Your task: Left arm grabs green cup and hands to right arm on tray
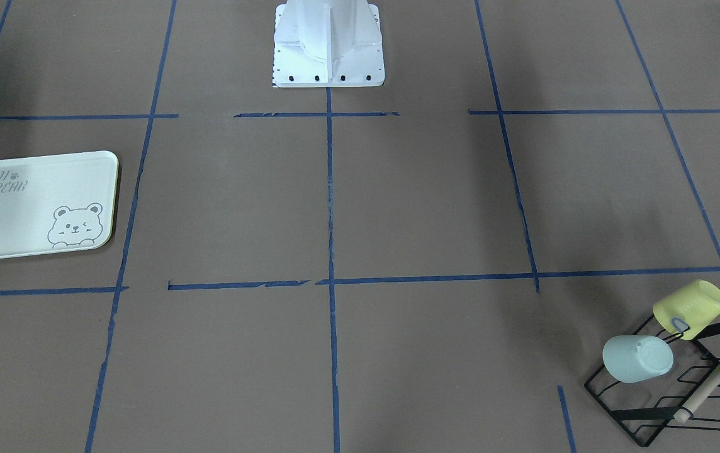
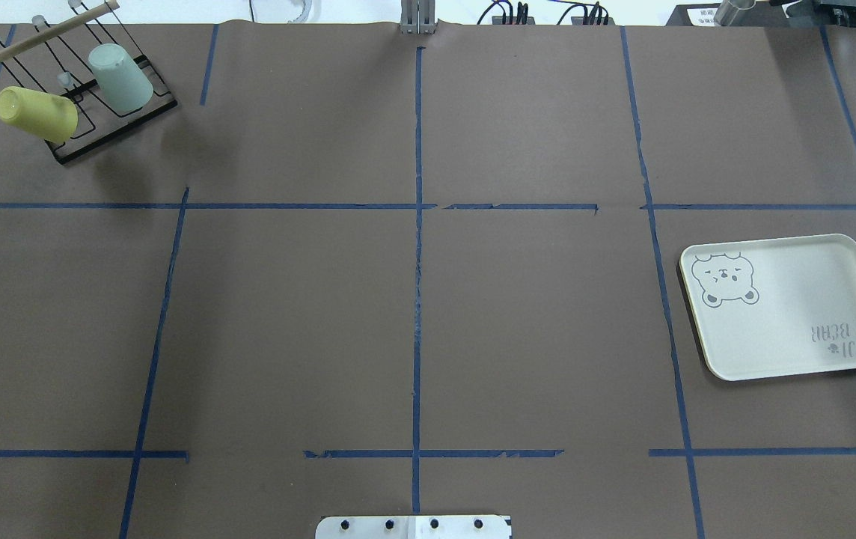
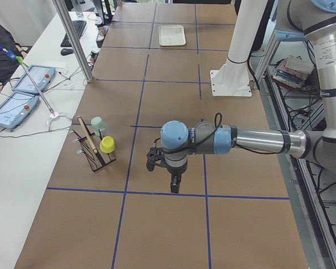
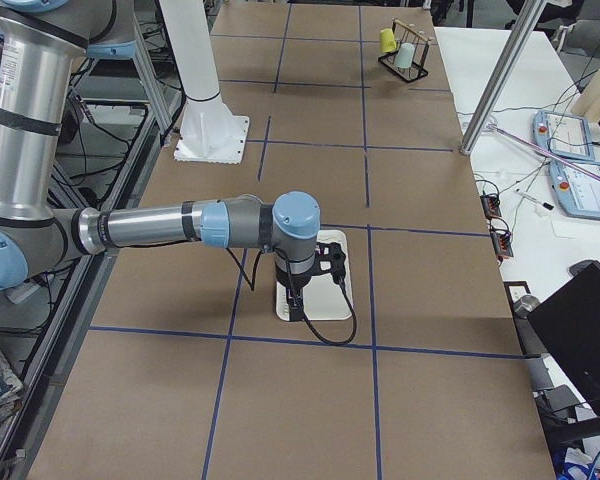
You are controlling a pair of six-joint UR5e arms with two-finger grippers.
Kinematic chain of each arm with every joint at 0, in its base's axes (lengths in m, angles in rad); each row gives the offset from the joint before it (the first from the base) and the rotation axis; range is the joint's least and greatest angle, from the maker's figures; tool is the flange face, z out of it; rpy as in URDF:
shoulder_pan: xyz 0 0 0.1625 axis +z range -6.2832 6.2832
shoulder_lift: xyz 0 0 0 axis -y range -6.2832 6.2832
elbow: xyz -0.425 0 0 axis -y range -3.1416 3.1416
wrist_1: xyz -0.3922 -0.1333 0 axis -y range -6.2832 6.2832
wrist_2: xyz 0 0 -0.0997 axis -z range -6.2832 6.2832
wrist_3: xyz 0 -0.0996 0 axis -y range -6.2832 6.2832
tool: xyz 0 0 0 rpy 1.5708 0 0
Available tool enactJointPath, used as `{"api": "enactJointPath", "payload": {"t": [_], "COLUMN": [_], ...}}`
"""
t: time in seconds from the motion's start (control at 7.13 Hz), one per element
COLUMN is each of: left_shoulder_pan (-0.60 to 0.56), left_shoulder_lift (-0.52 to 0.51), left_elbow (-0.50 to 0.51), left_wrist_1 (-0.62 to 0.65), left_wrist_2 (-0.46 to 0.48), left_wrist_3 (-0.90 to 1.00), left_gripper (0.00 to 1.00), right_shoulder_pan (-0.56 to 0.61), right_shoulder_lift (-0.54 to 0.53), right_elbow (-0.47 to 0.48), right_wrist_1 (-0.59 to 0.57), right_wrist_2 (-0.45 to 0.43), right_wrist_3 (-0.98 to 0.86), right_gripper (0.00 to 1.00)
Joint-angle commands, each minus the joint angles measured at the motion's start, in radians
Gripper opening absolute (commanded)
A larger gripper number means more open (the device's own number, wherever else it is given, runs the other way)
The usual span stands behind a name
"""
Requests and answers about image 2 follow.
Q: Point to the pale green plastic cup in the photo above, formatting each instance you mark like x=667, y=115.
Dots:
x=124, y=86

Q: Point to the cream bear print tray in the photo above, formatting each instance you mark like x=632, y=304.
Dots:
x=773, y=307

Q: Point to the yellow plastic cup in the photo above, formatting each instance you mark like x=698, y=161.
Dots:
x=48, y=116

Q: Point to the silver metal cylinder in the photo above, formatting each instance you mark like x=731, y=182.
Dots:
x=731, y=13

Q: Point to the grey aluminium post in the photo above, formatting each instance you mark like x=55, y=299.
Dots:
x=418, y=17

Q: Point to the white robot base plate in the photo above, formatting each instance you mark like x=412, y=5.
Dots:
x=416, y=526

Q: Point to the black wire cup rack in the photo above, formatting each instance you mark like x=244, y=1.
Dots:
x=54, y=59

